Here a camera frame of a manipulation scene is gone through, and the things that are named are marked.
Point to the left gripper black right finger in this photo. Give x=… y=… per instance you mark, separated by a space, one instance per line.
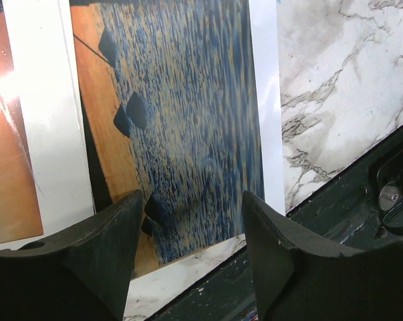
x=300 y=275

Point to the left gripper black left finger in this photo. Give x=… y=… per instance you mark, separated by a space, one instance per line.
x=80 y=273

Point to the sunset fishing photo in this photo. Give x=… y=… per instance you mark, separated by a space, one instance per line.
x=172 y=95

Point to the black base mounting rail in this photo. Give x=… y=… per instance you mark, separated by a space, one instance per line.
x=361 y=208

